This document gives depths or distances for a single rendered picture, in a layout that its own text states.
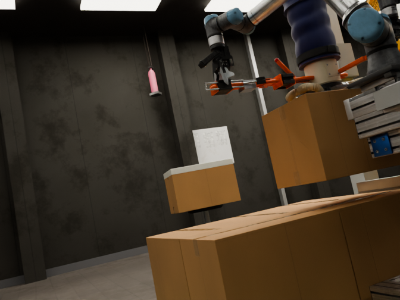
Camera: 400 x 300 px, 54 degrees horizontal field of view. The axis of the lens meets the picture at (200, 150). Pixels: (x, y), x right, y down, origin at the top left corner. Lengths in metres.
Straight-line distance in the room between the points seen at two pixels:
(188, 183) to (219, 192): 0.30
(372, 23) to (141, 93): 6.17
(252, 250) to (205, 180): 2.12
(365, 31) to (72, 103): 6.06
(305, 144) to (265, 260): 0.59
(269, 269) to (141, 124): 5.91
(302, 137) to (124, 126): 5.55
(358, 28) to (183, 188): 2.37
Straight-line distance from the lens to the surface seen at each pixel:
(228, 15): 1.93
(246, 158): 7.95
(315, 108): 1.86
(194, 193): 3.59
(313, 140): 1.84
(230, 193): 3.69
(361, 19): 1.62
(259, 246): 1.57
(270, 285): 1.61
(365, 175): 3.56
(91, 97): 7.25
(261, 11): 2.00
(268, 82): 2.00
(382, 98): 1.54
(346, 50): 3.73
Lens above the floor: 0.70
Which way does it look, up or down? 7 degrees up
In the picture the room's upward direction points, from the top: 11 degrees counter-clockwise
